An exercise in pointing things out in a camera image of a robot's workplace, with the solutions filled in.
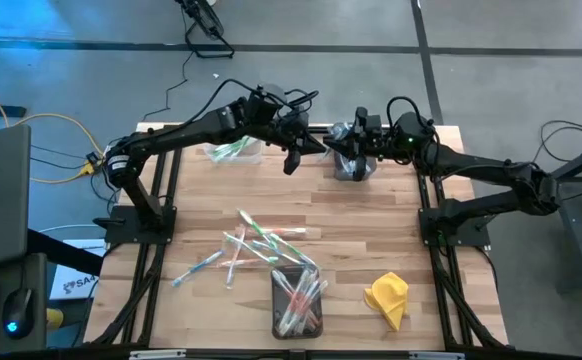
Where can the small yellow object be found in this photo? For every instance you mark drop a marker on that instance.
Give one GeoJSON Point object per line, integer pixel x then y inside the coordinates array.
{"type": "Point", "coordinates": [53, 318]}

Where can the white printed cardboard box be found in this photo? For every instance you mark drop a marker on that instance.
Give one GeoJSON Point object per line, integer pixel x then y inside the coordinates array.
{"type": "Point", "coordinates": [78, 282]}

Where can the dark grey desk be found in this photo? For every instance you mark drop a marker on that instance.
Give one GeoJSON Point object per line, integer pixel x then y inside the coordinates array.
{"type": "Point", "coordinates": [38, 300]}

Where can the clear plastic bin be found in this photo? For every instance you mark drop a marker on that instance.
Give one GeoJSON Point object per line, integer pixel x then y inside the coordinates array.
{"type": "Point", "coordinates": [277, 325]}
{"type": "Point", "coordinates": [248, 157]}

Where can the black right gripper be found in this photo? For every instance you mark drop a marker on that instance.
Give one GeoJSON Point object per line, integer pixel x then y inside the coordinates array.
{"type": "Point", "coordinates": [401, 137]}

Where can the black computer mouse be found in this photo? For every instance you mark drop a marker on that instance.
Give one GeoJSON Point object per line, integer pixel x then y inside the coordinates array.
{"type": "Point", "coordinates": [18, 312]}

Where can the green toothbrush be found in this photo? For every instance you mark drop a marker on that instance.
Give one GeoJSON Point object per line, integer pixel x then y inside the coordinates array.
{"type": "Point", "coordinates": [226, 152]}
{"type": "Point", "coordinates": [296, 250]}
{"type": "Point", "coordinates": [253, 225]}
{"type": "Point", "coordinates": [251, 248]}
{"type": "Point", "coordinates": [236, 144]}

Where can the silver aluminium post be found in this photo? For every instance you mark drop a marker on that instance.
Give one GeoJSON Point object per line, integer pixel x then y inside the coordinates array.
{"type": "Point", "coordinates": [156, 354]}
{"type": "Point", "coordinates": [436, 355]}

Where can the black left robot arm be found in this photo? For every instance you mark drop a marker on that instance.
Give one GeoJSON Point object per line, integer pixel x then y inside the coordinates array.
{"type": "Point", "coordinates": [171, 135]}

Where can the black aluminium table frame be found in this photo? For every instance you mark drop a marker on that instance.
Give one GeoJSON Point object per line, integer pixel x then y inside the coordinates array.
{"type": "Point", "coordinates": [401, 129]}

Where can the blue toothbrush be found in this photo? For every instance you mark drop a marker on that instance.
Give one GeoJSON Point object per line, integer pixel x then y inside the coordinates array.
{"type": "Point", "coordinates": [276, 251]}
{"type": "Point", "coordinates": [342, 131]}
{"type": "Point", "coordinates": [346, 164]}
{"type": "Point", "coordinates": [198, 266]}

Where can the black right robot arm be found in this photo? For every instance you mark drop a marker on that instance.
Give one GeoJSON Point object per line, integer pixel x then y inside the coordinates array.
{"type": "Point", "coordinates": [496, 175]}

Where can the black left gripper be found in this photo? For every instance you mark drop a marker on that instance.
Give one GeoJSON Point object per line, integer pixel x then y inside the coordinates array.
{"type": "Point", "coordinates": [291, 127]}

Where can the yellow cloth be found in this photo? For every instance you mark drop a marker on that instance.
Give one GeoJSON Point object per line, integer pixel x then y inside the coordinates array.
{"type": "Point", "coordinates": [388, 297]}

